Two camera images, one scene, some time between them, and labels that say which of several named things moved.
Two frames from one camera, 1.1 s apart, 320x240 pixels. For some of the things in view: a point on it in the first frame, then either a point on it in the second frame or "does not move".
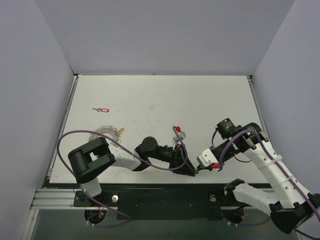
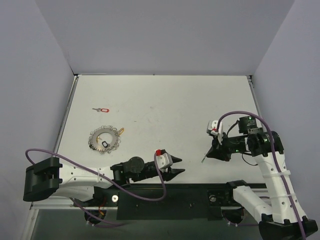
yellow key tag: [121, 130] does not move
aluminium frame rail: [55, 199] does not move
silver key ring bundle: [108, 128] does not move
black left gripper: [176, 158] to [164, 170]
